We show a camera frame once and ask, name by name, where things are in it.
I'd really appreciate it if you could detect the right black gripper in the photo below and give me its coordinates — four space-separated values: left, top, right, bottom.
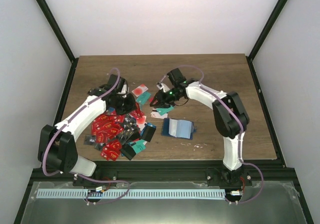
151 88 183 109

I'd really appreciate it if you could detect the teal card upper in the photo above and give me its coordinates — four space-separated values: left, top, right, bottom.
136 91 151 105

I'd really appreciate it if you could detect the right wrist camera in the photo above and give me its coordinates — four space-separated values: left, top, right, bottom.
156 81 169 92

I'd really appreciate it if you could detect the blue leather card holder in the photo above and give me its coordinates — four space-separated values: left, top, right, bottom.
161 118 196 140

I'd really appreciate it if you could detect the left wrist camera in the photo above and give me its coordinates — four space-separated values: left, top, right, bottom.
118 83 129 97

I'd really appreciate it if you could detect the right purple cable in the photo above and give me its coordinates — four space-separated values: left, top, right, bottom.
159 64 265 206

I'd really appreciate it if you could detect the red VIP card bottom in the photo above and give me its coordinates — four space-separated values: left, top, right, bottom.
100 139 122 161

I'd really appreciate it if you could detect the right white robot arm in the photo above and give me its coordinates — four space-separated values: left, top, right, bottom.
150 68 250 186

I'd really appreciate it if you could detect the teal card bottom pile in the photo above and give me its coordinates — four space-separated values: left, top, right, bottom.
130 140 147 154

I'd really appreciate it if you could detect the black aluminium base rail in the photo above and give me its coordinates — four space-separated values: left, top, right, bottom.
32 160 296 186

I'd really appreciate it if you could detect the purple cable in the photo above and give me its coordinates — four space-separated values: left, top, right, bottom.
159 64 265 206
42 67 131 206

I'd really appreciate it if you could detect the black card pile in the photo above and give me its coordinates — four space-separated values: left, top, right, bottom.
120 144 136 160
140 123 157 142

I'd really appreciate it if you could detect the white card with red dot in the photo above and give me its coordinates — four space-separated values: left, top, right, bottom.
150 109 168 119

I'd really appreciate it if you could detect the light blue slotted strip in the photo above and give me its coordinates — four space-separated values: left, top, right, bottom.
36 189 226 200

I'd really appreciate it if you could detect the black card bottom pile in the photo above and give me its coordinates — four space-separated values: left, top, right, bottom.
120 144 136 160

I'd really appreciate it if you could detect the white pink card top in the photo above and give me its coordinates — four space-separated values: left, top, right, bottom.
132 84 148 97

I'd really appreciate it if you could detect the black cards stack centre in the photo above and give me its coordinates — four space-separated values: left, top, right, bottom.
116 116 141 145

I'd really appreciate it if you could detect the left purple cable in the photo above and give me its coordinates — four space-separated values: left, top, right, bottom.
42 67 131 206

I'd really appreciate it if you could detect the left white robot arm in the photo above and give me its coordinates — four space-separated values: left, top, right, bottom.
37 74 136 186

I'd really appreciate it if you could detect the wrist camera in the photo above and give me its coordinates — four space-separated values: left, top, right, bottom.
118 83 129 97
156 81 169 92

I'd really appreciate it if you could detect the black card right pile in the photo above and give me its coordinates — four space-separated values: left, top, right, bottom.
140 123 157 142

